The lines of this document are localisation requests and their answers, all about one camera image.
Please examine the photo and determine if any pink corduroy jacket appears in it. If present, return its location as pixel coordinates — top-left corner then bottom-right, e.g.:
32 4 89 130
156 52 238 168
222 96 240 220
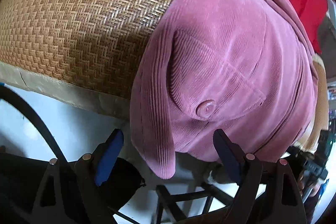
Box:
130 0 318 179

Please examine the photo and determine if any black cable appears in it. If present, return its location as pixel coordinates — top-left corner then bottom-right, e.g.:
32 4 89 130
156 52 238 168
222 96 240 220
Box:
0 86 68 163

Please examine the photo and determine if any black folding stool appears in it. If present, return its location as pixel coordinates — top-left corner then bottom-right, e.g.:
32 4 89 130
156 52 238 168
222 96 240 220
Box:
154 182 234 223

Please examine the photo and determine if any woven bamboo bed mat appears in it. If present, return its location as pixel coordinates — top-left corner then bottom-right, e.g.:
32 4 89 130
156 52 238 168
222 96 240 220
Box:
1 0 172 120

